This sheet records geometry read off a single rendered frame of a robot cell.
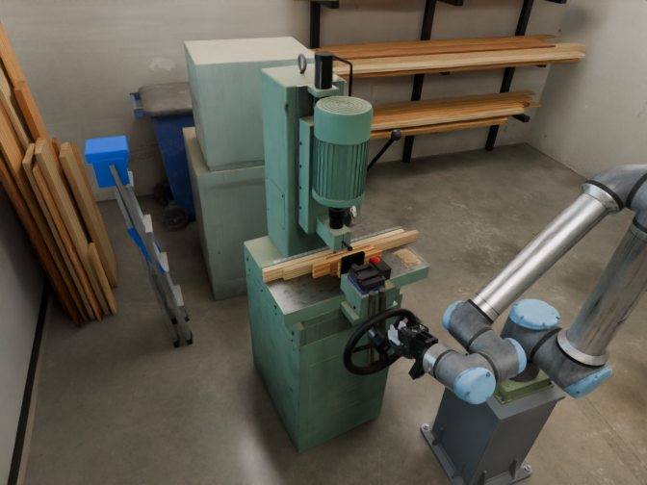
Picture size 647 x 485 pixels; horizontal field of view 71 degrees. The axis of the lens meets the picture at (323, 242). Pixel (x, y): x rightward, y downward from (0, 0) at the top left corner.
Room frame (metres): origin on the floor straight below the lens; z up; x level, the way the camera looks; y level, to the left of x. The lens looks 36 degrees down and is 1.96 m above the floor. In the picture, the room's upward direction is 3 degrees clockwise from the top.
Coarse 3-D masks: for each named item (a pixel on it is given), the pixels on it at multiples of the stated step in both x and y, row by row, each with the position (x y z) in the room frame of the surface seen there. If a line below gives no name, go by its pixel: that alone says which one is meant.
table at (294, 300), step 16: (384, 256) 1.38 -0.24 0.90; (416, 256) 1.39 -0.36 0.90; (400, 272) 1.29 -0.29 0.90; (416, 272) 1.31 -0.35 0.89; (272, 288) 1.17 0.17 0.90; (288, 288) 1.17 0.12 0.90; (304, 288) 1.18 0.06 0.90; (320, 288) 1.18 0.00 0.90; (336, 288) 1.19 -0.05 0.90; (272, 304) 1.13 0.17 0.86; (288, 304) 1.09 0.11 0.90; (304, 304) 1.10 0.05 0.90; (320, 304) 1.11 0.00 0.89; (336, 304) 1.14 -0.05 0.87; (288, 320) 1.05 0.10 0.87; (352, 320) 1.07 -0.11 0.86
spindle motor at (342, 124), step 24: (336, 96) 1.39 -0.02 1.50; (336, 120) 1.24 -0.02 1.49; (360, 120) 1.25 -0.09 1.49; (336, 144) 1.24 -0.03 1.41; (360, 144) 1.26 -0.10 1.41; (336, 168) 1.23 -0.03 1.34; (360, 168) 1.26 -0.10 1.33; (312, 192) 1.31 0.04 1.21; (336, 192) 1.24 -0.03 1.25; (360, 192) 1.27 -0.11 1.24
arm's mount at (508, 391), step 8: (536, 376) 1.06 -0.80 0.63; (544, 376) 1.06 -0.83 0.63; (504, 384) 1.02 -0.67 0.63; (512, 384) 1.02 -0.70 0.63; (520, 384) 1.02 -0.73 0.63; (528, 384) 1.02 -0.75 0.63; (536, 384) 1.04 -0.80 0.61; (544, 384) 1.06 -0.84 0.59; (552, 384) 1.08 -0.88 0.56; (496, 392) 1.02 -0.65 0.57; (504, 392) 1.00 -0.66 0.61; (512, 392) 1.00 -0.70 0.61; (520, 392) 1.02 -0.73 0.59; (528, 392) 1.03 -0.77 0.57; (536, 392) 1.05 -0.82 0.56; (504, 400) 1.00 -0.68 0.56; (512, 400) 1.00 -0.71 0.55
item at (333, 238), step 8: (320, 216) 1.38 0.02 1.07; (320, 224) 1.35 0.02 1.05; (328, 224) 1.33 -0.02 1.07; (344, 224) 1.34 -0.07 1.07; (320, 232) 1.35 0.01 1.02; (328, 232) 1.30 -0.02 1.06; (336, 232) 1.28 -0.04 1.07; (344, 232) 1.29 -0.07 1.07; (328, 240) 1.29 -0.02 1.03; (336, 240) 1.27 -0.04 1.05; (344, 240) 1.28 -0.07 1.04; (336, 248) 1.27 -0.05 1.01; (344, 248) 1.28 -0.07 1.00
